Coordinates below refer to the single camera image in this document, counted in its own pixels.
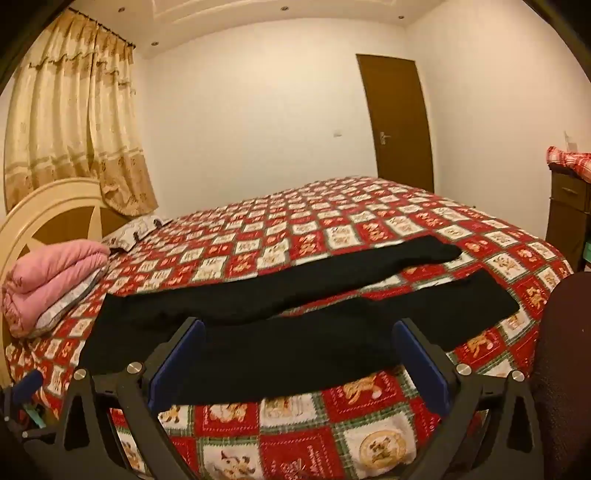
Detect cream wooden headboard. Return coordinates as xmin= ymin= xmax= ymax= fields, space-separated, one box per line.
xmin=0 ymin=178 xmax=134 ymax=388

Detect red plaid cloth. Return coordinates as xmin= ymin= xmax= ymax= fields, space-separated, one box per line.
xmin=546 ymin=145 xmax=591 ymax=182

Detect red printed patchwork bedspread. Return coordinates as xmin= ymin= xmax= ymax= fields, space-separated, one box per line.
xmin=4 ymin=175 xmax=575 ymax=480

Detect teal plastic bag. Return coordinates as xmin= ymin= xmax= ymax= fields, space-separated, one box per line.
xmin=25 ymin=402 xmax=47 ymax=430

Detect pink folded blanket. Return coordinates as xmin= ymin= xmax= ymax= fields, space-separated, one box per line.
xmin=2 ymin=240 xmax=112 ymax=340

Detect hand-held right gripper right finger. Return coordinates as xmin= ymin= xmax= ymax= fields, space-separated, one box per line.
xmin=392 ymin=318 xmax=546 ymax=480

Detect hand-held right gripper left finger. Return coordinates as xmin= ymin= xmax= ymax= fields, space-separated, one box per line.
xmin=46 ymin=318 xmax=206 ymax=480

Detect white patterned pillow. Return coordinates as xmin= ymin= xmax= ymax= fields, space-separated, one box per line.
xmin=100 ymin=215 xmax=172 ymax=252

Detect brown wooden door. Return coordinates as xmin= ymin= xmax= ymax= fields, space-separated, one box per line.
xmin=355 ymin=54 xmax=435 ymax=193

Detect black pants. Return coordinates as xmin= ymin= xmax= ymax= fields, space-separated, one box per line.
xmin=79 ymin=236 xmax=520 ymax=403

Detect dark curtain rod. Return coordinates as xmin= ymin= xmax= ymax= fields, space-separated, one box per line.
xmin=69 ymin=10 xmax=136 ymax=49

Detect brown wooden cabinet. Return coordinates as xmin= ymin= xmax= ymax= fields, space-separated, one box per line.
xmin=545 ymin=164 xmax=591 ymax=273

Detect dark maroon cloth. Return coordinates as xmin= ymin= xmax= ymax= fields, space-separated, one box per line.
xmin=531 ymin=272 xmax=591 ymax=480

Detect beige patterned curtain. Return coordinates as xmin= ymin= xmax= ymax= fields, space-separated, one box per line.
xmin=4 ymin=9 xmax=158 ymax=217

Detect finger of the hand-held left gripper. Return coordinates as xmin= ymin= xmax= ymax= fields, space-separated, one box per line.
xmin=19 ymin=427 xmax=60 ymax=455
xmin=4 ymin=369 xmax=45 ymax=409

